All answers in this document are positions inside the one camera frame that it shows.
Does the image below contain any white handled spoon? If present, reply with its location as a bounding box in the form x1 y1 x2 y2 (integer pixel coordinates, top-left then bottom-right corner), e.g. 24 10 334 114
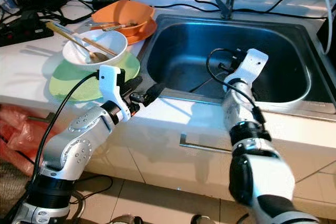
69 35 110 66

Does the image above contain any white bowl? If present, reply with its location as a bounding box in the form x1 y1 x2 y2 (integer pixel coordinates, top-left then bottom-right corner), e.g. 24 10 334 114
62 29 128 71

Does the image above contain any green plate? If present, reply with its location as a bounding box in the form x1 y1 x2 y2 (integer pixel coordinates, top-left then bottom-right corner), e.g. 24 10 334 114
49 51 141 102

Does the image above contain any stainless steel sink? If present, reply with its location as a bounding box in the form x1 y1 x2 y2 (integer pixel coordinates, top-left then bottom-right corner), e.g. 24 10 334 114
139 14 336 113

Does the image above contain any orange plate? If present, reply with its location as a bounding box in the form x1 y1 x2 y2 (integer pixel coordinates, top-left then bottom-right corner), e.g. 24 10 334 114
110 18 158 45

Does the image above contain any white cabinet door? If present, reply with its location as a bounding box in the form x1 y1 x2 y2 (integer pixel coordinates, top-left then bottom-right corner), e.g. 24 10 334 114
0 98 137 185

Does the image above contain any metal fork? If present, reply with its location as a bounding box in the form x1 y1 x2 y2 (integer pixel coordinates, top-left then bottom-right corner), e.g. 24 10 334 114
87 22 121 30

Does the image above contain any orange bowl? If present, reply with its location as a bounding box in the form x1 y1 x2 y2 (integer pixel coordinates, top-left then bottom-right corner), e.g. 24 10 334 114
92 0 155 37

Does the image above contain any flat black power adapter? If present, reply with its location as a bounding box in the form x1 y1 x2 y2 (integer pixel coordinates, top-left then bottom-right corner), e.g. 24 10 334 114
92 0 127 10

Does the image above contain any white drawer front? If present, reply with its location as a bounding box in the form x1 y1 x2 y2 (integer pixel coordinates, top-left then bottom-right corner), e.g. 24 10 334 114
126 110 336 219

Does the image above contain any black power strip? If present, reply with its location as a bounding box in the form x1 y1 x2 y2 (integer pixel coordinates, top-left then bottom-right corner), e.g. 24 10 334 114
0 18 54 47

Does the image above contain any red plastic bag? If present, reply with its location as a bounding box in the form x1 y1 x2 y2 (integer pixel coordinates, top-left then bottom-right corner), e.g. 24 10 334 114
0 103 56 177

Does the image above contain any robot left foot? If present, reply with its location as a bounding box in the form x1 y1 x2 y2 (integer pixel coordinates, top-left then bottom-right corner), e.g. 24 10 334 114
109 214 143 224

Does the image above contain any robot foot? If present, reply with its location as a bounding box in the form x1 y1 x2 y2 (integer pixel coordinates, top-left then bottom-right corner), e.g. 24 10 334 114
109 214 143 224
191 214 217 224

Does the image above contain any black power plug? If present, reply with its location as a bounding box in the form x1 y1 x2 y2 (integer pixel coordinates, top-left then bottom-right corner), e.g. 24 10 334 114
21 9 40 25

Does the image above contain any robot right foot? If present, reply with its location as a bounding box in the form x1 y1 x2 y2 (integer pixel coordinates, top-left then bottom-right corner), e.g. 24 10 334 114
191 214 217 224

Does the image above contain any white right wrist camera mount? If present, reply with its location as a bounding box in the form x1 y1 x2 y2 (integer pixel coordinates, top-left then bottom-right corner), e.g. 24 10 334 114
236 48 269 86

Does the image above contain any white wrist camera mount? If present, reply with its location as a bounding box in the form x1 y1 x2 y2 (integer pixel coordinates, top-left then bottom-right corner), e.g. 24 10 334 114
236 48 269 86
98 65 131 112

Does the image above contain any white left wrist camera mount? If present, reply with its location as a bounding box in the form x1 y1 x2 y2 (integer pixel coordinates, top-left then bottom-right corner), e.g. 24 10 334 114
98 65 131 112

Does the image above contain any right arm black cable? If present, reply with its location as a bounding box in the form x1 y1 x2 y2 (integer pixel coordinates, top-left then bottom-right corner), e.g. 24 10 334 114
206 48 266 125

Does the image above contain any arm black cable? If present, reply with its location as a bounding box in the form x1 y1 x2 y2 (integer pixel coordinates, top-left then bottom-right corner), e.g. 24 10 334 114
206 48 266 125
26 72 103 224

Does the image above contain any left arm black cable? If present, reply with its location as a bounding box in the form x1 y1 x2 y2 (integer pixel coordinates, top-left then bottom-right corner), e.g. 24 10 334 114
26 72 103 224

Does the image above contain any steel cabinet handle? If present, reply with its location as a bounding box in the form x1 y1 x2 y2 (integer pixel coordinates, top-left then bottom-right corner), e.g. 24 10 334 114
0 106 56 125
178 134 234 155

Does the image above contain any white hose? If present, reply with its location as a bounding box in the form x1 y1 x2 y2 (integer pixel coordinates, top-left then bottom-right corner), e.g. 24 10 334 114
311 0 336 54

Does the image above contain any black floor cable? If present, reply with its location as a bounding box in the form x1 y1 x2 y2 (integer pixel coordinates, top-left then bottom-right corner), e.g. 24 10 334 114
0 132 40 175

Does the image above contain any grey wire mesh object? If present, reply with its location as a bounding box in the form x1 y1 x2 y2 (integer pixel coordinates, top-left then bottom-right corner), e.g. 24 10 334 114
0 161 35 224

